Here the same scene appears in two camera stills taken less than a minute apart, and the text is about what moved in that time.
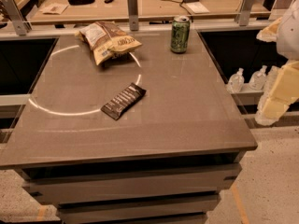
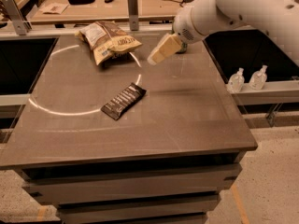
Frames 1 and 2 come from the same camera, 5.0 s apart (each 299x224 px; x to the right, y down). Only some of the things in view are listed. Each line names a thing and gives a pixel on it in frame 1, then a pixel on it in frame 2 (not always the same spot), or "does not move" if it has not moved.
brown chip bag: [106, 41] does not move
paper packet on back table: [54, 8] does not move
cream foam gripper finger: [278, 98] -> [169, 44]
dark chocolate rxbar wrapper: [116, 106] does not move
